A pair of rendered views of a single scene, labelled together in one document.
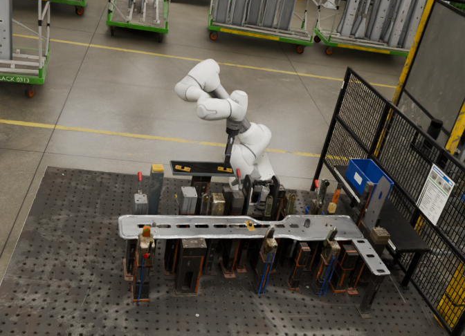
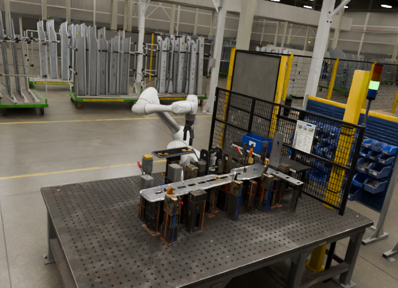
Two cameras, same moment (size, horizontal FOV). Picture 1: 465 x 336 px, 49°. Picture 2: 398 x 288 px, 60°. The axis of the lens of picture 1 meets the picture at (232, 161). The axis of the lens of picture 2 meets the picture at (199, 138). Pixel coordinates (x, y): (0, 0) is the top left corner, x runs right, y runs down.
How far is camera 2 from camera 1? 113 cm
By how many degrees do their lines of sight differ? 23
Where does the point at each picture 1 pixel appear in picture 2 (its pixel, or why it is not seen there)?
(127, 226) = (149, 195)
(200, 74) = (148, 96)
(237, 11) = (92, 86)
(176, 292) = (189, 232)
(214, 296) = (212, 228)
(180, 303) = (196, 237)
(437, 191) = (305, 134)
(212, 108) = (183, 105)
